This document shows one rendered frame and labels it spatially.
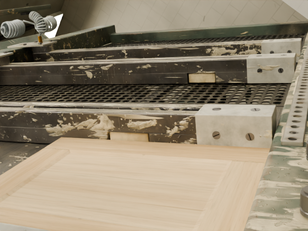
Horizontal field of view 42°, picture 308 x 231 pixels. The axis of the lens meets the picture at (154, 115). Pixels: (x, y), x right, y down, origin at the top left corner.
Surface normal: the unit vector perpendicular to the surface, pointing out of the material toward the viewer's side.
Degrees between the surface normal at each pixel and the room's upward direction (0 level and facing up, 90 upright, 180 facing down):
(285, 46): 90
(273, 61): 90
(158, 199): 50
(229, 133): 90
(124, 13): 90
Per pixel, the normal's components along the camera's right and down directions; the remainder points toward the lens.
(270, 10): -0.46, 0.44
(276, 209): -0.10, -0.95
